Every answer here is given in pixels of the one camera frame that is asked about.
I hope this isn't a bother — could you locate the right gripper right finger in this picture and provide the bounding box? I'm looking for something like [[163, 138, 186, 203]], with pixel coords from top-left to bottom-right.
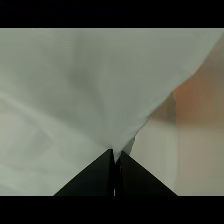
[[115, 150, 178, 197]]

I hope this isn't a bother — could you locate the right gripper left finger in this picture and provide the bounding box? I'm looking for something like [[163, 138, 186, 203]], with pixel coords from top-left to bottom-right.
[[54, 148, 115, 197]]

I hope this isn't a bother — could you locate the white shirt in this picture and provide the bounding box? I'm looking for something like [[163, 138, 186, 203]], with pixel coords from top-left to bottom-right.
[[0, 28, 224, 197]]

